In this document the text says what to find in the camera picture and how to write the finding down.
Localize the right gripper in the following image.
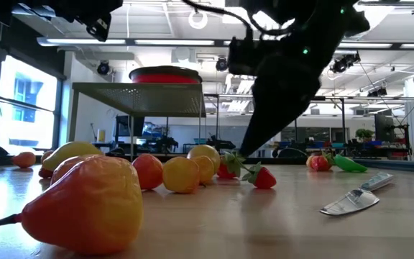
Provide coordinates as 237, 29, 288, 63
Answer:
239, 10, 343, 158

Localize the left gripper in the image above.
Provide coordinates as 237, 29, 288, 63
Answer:
54, 0, 124, 42

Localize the yellow toy lemon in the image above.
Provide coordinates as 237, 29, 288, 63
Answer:
186, 144, 221, 173

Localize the red collapsible bowl grey rim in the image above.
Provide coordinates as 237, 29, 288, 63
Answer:
128, 65, 203, 85

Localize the red toy strawberry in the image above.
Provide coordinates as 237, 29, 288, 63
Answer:
37, 167, 54, 180
310, 150, 334, 173
216, 150, 246, 180
241, 161, 277, 190

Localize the green potted plant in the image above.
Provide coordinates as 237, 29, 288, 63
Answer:
354, 127, 375, 143

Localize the green toy kiwi slice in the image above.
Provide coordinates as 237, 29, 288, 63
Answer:
333, 153, 369, 173

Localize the pale green perforated metal shelf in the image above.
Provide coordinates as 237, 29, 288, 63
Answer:
68, 82, 208, 159

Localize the black monitor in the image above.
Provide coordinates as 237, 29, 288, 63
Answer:
115, 114, 146, 137

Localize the small orange toy pear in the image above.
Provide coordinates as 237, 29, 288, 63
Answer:
0, 155, 144, 255
162, 156, 201, 194
50, 153, 104, 186

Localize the silver toy knife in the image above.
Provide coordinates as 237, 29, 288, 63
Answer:
319, 171, 394, 217

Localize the yellow toy mango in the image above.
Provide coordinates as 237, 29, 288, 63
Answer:
40, 140, 104, 173

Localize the red-orange toy apple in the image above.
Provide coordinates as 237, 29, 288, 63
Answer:
132, 153, 165, 191

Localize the black gantry frame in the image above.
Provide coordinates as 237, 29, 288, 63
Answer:
293, 96, 347, 145

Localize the black ceiling camera cluster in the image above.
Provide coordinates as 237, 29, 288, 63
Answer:
329, 52, 362, 75

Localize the white ring lamp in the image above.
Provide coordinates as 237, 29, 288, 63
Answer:
188, 9, 209, 30

